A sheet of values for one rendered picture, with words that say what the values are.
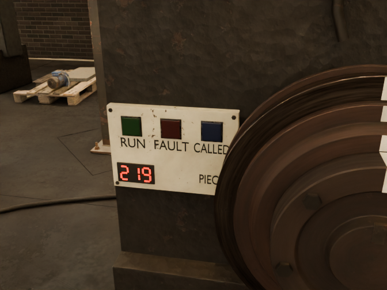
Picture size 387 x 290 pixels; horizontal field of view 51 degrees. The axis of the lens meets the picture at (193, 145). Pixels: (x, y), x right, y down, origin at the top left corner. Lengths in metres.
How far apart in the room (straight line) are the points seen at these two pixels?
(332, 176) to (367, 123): 0.10
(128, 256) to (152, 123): 0.34
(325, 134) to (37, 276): 1.99
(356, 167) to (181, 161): 0.37
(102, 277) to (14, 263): 0.52
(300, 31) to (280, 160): 0.24
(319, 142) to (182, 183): 0.34
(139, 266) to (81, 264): 1.45
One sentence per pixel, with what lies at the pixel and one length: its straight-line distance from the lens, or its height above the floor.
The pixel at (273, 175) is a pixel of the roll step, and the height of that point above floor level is 1.20.
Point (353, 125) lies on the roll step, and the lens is 0.60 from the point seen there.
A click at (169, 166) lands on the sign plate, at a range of 0.82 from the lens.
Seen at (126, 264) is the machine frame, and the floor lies 0.87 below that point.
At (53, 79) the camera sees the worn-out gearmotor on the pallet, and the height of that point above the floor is 0.28.
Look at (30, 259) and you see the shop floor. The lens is 2.52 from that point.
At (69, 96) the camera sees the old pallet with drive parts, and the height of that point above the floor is 0.10.
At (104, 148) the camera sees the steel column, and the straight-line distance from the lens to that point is 3.67.
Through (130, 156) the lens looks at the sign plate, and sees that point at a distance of 0.84.
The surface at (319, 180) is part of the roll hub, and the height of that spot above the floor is 1.23.
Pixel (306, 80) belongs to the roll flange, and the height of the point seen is 1.32.
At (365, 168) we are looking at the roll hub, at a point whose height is 1.25.
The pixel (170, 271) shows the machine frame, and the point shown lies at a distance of 0.93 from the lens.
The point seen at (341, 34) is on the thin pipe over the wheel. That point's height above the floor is 1.39.
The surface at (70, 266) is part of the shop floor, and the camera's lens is 2.40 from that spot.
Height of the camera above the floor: 1.48
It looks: 24 degrees down
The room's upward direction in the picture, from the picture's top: 1 degrees counter-clockwise
